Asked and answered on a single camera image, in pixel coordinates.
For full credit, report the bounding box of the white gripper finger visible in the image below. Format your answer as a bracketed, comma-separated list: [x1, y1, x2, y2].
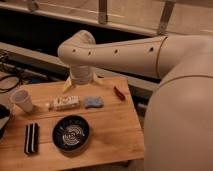
[62, 77, 73, 93]
[93, 72, 103, 85]

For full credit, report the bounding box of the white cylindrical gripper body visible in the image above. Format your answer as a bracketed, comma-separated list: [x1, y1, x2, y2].
[70, 66, 93, 85]

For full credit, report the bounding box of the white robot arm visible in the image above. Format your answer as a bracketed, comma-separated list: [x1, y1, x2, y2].
[58, 30, 213, 171]

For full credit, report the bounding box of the white labelled bottle lying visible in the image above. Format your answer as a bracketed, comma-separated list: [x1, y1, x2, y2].
[45, 96, 80, 111]

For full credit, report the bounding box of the blue sponge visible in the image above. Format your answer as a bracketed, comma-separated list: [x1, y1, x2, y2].
[84, 97, 104, 108]

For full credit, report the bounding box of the white plastic cup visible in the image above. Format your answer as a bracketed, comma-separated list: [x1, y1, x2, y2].
[10, 89, 33, 113]

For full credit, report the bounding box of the black bowl with strainer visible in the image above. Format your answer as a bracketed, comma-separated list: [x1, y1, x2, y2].
[52, 115, 90, 152]

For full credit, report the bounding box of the dark object at left edge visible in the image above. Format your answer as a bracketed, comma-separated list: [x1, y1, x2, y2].
[0, 104, 10, 139]

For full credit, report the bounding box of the black white striped cloth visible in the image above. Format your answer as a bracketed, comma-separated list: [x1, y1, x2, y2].
[24, 123, 39, 155]

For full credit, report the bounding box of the red handled tool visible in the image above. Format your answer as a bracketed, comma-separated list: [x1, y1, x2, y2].
[114, 86, 125, 101]

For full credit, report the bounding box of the black cable loop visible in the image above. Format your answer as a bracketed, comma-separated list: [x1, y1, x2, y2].
[0, 74, 23, 94]

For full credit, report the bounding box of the metal railing frame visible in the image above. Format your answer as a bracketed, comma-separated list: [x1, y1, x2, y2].
[0, 0, 213, 36]

